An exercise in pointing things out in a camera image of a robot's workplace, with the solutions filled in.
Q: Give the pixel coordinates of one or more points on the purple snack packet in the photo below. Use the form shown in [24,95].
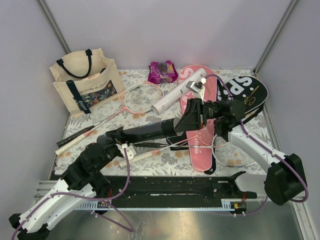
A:
[162,72]

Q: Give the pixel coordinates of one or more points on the white shuttlecock tube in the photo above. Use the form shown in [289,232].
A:
[179,91]

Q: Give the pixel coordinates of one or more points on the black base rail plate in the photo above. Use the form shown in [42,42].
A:
[168,189]

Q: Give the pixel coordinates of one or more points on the black shuttlecock tube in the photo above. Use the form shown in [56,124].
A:
[151,131]

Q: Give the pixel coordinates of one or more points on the black racket cover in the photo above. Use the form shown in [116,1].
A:
[251,91]

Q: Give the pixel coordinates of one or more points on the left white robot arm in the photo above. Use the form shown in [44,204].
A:
[37,222]

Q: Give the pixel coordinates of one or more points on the white cable duct strip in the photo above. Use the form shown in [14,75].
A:
[219,205]

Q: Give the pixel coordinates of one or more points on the pink frame badminton racket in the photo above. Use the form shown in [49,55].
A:
[137,99]

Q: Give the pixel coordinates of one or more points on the floral patterned table mat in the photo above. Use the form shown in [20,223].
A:
[165,163]

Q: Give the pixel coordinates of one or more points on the white frame racket black handle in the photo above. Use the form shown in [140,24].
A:
[229,156]

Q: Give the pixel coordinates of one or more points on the beige canvas tote bag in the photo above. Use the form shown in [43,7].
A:
[85,80]

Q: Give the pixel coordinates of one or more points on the pink racket cover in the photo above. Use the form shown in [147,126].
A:
[208,164]

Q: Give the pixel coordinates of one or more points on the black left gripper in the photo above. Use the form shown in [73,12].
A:
[116,145]

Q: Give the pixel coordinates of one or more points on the black frame badminton racket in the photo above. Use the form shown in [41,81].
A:
[73,136]

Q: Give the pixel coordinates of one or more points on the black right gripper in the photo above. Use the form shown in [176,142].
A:
[193,117]

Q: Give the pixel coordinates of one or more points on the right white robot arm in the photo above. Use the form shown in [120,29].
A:
[285,178]

